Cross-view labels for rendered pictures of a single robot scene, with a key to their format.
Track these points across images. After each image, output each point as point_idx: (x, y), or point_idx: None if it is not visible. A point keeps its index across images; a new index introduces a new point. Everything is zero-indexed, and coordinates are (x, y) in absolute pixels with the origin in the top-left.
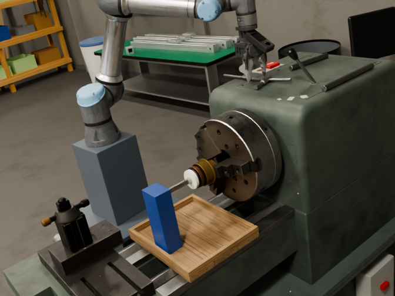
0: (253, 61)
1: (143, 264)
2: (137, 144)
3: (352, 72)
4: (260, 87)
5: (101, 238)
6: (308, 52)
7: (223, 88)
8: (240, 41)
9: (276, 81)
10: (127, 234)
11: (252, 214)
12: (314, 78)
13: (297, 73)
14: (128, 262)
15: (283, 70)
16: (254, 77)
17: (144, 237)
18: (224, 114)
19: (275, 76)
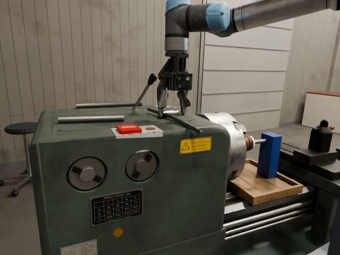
0: (177, 93)
1: None
2: (339, 202)
3: (105, 101)
4: (176, 115)
5: (303, 149)
6: (39, 136)
7: (211, 122)
8: (185, 71)
9: (155, 116)
10: (328, 245)
11: None
12: (126, 111)
13: (124, 117)
14: (283, 151)
15: (128, 123)
16: (168, 124)
17: (285, 177)
18: (220, 114)
19: (147, 120)
